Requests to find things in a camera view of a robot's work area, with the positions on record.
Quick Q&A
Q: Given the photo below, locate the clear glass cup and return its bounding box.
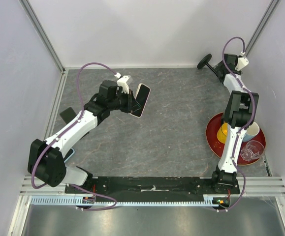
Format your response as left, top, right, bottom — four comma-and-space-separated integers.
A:
240, 140, 265, 161

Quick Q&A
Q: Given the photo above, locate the light blue phone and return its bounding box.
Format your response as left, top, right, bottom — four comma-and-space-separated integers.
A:
63, 148, 75, 163

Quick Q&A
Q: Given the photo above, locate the white blue mug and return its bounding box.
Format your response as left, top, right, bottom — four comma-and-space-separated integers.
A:
243, 121, 260, 142

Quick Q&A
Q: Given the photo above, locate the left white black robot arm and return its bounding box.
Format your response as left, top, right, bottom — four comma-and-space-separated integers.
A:
28, 76, 142, 193

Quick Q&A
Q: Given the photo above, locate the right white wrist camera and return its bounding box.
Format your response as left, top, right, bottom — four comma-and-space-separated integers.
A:
235, 52, 249, 71

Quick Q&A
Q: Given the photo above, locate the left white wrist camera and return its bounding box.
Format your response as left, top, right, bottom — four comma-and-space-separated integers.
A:
114, 72, 133, 94

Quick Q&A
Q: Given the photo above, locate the light blue cable duct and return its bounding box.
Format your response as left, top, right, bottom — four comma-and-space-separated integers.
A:
31, 196, 219, 207

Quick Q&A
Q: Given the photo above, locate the left aluminium frame post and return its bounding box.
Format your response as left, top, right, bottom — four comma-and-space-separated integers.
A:
19, 0, 65, 73

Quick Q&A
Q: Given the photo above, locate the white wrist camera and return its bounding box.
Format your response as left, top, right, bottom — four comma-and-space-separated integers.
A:
114, 72, 133, 94
235, 52, 249, 71

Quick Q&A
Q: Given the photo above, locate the yellow cup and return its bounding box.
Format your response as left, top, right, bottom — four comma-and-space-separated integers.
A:
217, 123, 227, 144

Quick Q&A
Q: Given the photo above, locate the aluminium frame post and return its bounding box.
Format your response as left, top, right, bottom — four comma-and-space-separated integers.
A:
245, 0, 281, 57
19, 0, 65, 73

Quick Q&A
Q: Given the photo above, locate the small black phone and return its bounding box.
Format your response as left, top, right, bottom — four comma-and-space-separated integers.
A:
60, 107, 77, 124

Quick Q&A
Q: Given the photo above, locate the red round tray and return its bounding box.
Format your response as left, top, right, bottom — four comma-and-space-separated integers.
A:
206, 113, 266, 166

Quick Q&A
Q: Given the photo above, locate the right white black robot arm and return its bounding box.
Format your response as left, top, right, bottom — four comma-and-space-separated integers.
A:
210, 52, 259, 194

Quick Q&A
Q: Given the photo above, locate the black phone stand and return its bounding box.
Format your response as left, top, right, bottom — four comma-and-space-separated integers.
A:
197, 54, 218, 76

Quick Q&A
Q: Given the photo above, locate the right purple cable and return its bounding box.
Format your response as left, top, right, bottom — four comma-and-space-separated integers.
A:
216, 36, 256, 212

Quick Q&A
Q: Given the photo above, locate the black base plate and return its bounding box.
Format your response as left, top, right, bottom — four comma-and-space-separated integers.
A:
64, 176, 239, 196

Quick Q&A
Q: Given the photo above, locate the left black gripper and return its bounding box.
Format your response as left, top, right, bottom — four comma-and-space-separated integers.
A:
108, 88, 141, 114

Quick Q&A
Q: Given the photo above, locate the right aluminium frame post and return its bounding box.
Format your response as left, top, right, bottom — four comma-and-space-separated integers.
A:
245, 0, 281, 57

